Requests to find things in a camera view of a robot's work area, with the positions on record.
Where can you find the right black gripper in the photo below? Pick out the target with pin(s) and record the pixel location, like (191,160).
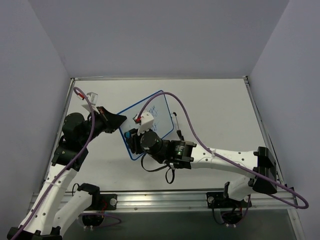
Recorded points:
(132,142)

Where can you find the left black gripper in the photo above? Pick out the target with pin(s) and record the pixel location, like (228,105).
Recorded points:
(105,119)

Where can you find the blue whiteboard eraser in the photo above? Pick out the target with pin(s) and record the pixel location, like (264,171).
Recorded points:
(128,135)

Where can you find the blue framed whiteboard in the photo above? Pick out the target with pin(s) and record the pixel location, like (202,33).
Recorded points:
(163,124)

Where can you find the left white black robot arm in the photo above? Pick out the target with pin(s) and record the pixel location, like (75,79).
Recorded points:
(45,220)

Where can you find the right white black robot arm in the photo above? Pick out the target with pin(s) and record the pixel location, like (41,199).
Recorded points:
(257,169)

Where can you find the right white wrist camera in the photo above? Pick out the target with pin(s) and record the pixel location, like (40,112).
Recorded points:
(145,122)

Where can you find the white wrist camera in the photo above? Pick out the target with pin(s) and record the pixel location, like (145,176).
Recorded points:
(93,98)
(145,122)

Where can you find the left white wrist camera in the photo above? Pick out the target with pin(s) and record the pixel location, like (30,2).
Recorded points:
(93,98)

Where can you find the black wire whiteboard stand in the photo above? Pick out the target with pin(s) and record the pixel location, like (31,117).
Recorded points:
(178,130)

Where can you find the aluminium front rail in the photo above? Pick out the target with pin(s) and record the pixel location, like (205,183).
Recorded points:
(182,201)

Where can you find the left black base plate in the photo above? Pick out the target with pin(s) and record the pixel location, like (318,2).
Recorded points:
(108,202)

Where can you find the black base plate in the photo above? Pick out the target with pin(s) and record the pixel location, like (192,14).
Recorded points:
(216,200)
(108,202)

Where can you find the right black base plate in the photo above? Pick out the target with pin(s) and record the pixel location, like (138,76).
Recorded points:
(216,200)

